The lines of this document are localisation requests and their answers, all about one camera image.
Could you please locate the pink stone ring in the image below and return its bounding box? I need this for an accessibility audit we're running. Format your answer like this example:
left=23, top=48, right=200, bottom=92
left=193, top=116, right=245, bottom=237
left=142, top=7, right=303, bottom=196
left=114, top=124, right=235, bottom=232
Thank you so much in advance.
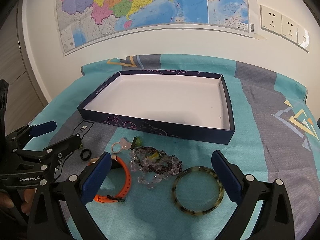
left=111, top=137, right=132, bottom=155

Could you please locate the orange smart watch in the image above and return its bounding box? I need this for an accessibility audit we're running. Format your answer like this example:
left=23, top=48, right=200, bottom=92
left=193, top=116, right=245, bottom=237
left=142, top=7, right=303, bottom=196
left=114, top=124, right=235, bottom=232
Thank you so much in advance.
left=94, top=155, right=132, bottom=204

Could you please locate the green stone black ring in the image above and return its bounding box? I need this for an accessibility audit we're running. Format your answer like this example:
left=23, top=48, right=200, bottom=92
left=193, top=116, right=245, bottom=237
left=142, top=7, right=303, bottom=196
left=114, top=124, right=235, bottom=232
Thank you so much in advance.
left=130, top=136, right=143, bottom=151

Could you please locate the dark garnet bead bracelet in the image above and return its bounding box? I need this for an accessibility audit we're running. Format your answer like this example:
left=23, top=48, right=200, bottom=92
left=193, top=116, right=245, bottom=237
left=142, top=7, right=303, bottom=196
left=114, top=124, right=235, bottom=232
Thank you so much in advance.
left=130, top=145, right=183, bottom=178

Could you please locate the clear crystal bead bracelet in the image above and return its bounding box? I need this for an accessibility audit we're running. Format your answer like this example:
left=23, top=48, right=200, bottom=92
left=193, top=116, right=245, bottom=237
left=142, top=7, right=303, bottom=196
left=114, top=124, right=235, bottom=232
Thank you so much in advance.
left=129, top=147, right=181, bottom=189

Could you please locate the tortoiseshell bangle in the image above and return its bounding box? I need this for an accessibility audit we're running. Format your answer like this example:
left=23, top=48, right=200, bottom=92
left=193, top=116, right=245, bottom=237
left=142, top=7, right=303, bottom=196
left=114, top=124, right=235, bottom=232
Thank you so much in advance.
left=171, top=166, right=225, bottom=216

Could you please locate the person's left hand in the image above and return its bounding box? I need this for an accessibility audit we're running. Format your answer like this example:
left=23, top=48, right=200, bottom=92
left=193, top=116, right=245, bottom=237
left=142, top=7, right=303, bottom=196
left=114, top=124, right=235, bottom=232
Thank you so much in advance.
left=0, top=188, right=37, bottom=216

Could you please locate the grey wardrobe door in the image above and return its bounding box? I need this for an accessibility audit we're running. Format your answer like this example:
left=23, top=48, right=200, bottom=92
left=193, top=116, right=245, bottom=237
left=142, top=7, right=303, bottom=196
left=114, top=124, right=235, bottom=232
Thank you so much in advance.
left=1, top=1, right=48, bottom=134

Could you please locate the teal grey bed sheet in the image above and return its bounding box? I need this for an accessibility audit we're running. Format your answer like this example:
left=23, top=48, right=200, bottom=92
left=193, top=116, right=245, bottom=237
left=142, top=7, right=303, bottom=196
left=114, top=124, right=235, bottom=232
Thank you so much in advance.
left=27, top=54, right=319, bottom=239

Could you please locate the navy shallow box tray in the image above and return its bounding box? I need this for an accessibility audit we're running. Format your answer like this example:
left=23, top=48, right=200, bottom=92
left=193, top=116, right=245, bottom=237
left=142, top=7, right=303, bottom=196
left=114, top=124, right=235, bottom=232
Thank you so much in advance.
left=78, top=69, right=235, bottom=145

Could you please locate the beige tape piece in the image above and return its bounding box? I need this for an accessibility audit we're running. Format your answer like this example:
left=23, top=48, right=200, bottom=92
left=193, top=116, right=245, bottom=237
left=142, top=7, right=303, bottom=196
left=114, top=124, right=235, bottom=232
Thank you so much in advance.
left=253, top=33, right=266, bottom=40

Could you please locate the colourful wall map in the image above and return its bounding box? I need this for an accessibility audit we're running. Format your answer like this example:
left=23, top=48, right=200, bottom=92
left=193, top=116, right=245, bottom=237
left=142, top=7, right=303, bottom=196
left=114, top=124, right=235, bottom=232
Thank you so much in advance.
left=55, top=0, right=259, bottom=54

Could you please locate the white wall socket panel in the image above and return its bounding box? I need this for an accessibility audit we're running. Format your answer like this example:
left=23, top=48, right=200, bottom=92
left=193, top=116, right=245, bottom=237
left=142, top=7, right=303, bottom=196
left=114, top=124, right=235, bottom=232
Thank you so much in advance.
left=260, top=5, right=310, bottom=52

